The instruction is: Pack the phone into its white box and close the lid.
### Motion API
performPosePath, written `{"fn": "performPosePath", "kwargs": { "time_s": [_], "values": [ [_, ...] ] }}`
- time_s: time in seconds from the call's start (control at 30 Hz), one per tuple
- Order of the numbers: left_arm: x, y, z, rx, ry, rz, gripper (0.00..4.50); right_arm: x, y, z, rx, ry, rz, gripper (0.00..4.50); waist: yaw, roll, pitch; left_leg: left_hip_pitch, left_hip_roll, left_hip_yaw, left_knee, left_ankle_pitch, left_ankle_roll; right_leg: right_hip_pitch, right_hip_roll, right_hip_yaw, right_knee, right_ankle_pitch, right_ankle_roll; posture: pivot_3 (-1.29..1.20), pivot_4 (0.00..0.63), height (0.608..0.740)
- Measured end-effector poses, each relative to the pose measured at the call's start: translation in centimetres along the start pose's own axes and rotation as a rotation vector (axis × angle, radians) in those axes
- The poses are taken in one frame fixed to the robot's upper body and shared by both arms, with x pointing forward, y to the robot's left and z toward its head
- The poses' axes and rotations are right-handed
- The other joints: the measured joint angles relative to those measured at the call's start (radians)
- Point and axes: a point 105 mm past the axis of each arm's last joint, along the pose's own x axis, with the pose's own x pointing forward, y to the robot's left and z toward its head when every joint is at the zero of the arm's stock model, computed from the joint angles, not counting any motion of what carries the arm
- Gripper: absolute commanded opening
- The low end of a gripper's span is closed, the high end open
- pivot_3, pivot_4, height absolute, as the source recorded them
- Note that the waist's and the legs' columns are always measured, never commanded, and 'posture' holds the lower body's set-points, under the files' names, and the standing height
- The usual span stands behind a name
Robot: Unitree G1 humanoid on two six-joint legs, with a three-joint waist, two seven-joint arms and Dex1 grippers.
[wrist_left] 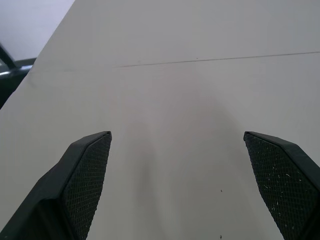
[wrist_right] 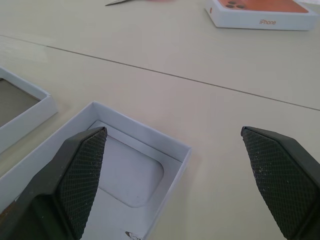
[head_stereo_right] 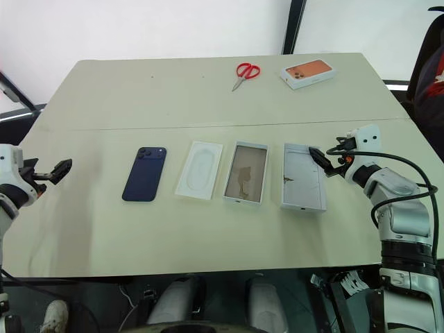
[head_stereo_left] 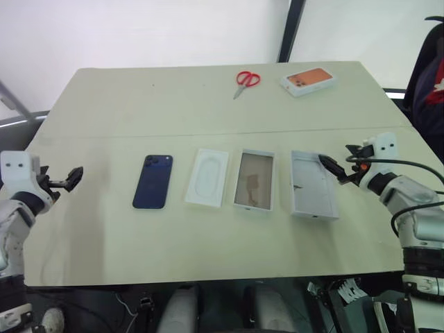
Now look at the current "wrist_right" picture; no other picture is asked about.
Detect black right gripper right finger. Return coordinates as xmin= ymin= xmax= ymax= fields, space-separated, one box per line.
xmin=240 ymin=125 xmax=320 ymax=240

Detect white box with orange phone print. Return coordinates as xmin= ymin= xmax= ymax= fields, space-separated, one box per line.
xmin=204 ymin=0 xmax=320 ymax=32

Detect red-handled scissors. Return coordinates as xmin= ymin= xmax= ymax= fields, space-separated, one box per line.
xmin=104 ymin=0 xmax=176 ymax=7

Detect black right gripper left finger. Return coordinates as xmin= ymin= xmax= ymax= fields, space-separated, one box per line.
xmin=0 ymin=126 xmax=108 ymax=240

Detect white phone box tray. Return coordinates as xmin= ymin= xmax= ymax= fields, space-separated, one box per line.
xmin=0 ymin=100 xmax=193 ymax=240

